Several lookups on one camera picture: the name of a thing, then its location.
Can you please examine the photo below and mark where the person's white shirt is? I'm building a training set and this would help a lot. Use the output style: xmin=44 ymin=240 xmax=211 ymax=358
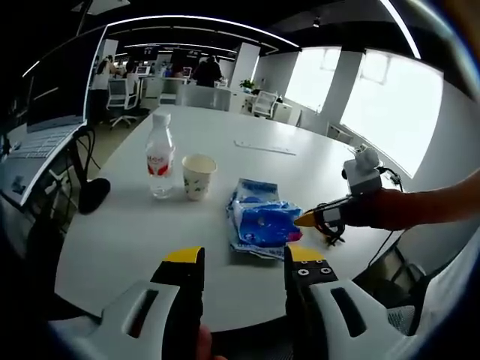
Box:
xmin=415 ymin=235 xmax=480 ymax=360

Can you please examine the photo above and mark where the white round tabletop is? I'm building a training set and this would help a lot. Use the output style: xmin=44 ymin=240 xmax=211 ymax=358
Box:
xmin=54 ymin=104 xmax=408 ymax=333

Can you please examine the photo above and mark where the black stand base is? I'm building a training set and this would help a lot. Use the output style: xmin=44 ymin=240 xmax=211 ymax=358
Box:
xmin=78 ymin=178 xmax=113 ymax=215

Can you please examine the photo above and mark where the blue disc packet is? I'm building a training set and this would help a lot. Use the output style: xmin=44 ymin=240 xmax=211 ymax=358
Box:
xmin=228 ymin=178 xmax=292 ymax=262

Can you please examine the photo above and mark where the person's left hand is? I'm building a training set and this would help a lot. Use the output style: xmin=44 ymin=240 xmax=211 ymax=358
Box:
xmin=198 ymin=325 xmax=218 ymax=360

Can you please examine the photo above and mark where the large window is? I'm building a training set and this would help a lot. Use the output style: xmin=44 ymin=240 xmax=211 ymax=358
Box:
xmin=339 ymin=48 xmax=446 ymax=179
xmin=284 ymin=46 xmax=342 ymax=112

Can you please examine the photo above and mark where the white paper cup green print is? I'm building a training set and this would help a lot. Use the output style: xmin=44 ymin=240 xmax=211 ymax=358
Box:
xmin=181 ymin=153 xmax=218 ymax=202

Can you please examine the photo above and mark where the person's right hand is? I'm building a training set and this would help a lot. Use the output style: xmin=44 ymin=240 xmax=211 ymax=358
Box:
xmin=346 ymin=189 xmax=389 ymax=229

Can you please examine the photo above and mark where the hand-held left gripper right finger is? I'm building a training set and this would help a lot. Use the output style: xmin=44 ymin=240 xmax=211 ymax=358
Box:
xmin=283 ymin=245 xmax=417 ymax=360

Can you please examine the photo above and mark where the clear plastic water bottle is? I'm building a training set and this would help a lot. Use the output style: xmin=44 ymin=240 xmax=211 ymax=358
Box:
xmin=145 ymin=111 xmax=176 ymax=200

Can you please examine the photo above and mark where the table cable cover strip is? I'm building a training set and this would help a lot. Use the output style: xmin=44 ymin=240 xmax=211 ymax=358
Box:
xmin=232 ymin=139 xmax=297 ymax=157

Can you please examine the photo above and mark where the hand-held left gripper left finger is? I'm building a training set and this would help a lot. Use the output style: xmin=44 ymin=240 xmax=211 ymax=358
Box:
xmin=99 ymin=245 xmax=206 ymax=360

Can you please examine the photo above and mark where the white desk partition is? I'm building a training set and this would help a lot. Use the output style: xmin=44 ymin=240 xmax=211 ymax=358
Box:
xmin=181 ymin=84 xmax=232 ymax=112

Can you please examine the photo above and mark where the white office chair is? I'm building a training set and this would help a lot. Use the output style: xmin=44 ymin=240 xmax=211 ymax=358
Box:
xmin=251 ymin=91 xmax=281 ymax=120
xmin=106 ymin=79 xmax=140 ymax=128

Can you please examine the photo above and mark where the grey mesh chair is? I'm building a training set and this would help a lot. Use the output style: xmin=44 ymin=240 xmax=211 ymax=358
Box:
xmin=354 ymin=239 xmax=428 ymax=338

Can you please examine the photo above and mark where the silver laptop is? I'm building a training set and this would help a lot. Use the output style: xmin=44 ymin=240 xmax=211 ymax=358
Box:
xmin=0 ymin=25 xmax=110 ymax=206

